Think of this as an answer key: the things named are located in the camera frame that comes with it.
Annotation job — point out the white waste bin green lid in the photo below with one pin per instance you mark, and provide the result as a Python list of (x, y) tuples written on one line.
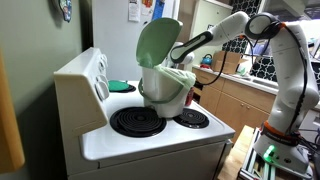
[(163, 88)]

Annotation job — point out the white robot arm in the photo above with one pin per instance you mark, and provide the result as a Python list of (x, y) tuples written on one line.
[(279, 143)]

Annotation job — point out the wooden kitchen counter cabinets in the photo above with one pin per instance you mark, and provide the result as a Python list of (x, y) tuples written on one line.
[(237, 103)]

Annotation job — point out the white electric stove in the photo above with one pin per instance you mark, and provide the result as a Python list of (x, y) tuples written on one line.
[(114, 136)]

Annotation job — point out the green plastic bin liner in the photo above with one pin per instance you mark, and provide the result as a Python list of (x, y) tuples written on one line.
[(185, 78)]

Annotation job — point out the red soda can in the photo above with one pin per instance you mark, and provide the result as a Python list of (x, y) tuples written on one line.
[(189, 97)]

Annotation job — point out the cardboard box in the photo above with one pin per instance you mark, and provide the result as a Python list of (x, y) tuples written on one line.
[(227, 62)]

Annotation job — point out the green round lid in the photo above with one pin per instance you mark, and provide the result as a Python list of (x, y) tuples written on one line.
[(115, 86)]

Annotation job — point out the wooden table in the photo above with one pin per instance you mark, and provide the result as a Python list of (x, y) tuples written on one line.
[(236, 157)]

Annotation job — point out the white refrigerator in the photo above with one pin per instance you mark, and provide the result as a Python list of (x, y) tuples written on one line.
[(117, 25)]

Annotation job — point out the blue kettle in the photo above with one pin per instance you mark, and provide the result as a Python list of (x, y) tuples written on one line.
[(207, 59)]

